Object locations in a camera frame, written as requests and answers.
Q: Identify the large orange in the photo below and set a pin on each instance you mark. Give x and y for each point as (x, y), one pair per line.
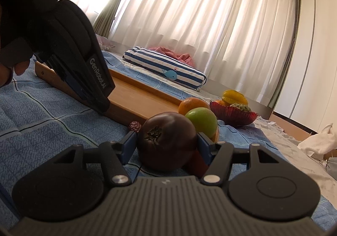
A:
(192, 104)

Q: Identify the white plastic bag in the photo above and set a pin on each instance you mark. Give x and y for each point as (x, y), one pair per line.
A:
(318, 142)

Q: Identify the red glass bowl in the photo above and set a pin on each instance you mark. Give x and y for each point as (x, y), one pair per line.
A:
(234, 117)

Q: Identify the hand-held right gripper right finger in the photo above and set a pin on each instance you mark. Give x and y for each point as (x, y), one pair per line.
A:
(205, 149)

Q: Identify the orange in glass bowl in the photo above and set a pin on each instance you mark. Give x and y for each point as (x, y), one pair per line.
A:
(220, 103)

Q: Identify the red tomato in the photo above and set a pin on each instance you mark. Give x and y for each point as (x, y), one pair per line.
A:
(196, 166)

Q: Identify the purple floral pillow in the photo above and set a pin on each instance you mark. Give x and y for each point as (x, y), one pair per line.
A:
(105, 45)

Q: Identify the blue plaid sheet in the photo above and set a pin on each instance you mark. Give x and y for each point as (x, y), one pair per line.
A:
(39, 125)

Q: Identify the red date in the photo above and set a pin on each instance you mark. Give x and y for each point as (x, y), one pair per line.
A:
(134, 126)

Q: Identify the dark purple tomato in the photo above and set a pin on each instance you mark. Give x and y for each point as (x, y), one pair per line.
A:
(165, 143)

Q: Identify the striped whale pillow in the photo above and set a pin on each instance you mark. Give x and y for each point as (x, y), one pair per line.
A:
(160, 67)

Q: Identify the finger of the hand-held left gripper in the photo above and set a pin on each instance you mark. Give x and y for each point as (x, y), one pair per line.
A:
(79, 83)

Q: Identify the white sheer curtain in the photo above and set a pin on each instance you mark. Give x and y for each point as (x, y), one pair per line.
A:
(210, 19)

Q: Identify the green sugar apple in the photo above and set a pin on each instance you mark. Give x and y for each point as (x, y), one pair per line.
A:
(241, 107)

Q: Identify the large green apple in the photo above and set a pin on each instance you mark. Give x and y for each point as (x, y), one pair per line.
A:
(201, 121)

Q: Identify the narrow green curtain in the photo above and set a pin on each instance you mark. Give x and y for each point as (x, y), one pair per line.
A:
(288, 54)

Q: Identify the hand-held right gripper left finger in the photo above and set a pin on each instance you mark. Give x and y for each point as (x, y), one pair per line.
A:
(127, 149)

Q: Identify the grey blue bag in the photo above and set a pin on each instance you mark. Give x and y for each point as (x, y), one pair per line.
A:
(332, 164)

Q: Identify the white wardrobe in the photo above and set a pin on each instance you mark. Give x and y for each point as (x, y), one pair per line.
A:
(318, 54)

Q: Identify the pink blanket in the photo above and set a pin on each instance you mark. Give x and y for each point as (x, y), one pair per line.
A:
(181, 58)

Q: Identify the yellow starfruit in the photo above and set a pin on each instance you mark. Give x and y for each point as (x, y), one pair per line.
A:
(234, 96)

